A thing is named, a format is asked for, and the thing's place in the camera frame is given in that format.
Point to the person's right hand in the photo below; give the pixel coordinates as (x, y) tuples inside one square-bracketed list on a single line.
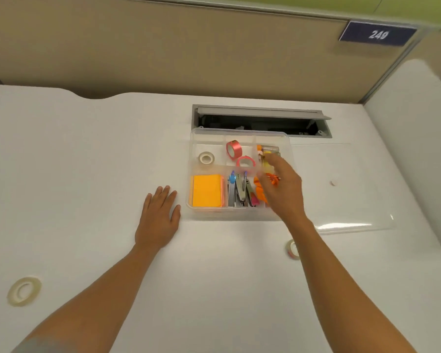
[(285, 191)]

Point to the person's left hand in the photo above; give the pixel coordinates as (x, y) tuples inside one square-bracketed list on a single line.
[(156, 224)]

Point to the person's right thumb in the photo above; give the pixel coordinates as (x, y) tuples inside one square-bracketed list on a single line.
[(264, 187)]

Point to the person's left middle finger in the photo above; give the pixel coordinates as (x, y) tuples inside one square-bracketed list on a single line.
[(165, 196)]

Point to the person's left thumb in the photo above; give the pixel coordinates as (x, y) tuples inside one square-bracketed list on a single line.
[(177, 216)]

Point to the person's left little finger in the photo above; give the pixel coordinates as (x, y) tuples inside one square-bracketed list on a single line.
[(147, 204)]

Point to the person's right forearm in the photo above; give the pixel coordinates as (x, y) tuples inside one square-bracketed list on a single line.
[(338, 290)]

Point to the person's left forearm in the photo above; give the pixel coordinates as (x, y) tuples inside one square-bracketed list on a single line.
[(95, 305)]

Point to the pink metal stapler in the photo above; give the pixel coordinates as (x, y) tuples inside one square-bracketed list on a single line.
[(255, 200)]

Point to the grey metal stapler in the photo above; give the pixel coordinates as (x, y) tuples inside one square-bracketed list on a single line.
[(249, 192), (241, 191)]

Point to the yellow glue stick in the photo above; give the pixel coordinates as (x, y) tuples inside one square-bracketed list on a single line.
[(266, 165)]

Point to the pink tape roll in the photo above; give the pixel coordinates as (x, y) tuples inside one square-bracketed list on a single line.
[(246, 162)]

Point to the clear plastic organizer box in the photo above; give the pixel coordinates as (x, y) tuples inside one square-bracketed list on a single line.
[(239, 213)]

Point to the clear orange-capped tube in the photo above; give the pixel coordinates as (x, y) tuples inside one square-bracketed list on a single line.
[(270, 148)]

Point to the orange sticky note pad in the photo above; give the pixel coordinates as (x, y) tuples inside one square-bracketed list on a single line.
[(207, 191)]

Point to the red tape roll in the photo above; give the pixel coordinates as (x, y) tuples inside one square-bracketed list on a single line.
[(233, 149)]

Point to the small white tape roll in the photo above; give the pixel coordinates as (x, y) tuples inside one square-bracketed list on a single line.
[(206, 158)]

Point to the white pink-edged tape roll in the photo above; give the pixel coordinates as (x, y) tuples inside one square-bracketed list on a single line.
[(290, 249)]

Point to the clear plastic box lid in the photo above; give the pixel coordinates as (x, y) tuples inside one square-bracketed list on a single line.
[(349, 202)]

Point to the beige desk partition panel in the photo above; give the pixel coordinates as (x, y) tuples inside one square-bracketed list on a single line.
[(169, 47)]

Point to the large cream tape roll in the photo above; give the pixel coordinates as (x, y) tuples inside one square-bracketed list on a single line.
[(24, 291)]

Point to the dark blue sign plate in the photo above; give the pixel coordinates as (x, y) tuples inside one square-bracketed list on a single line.
[(377, 33)]

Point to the grey partition post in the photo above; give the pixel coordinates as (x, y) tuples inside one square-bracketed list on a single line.
[(389, 66)]

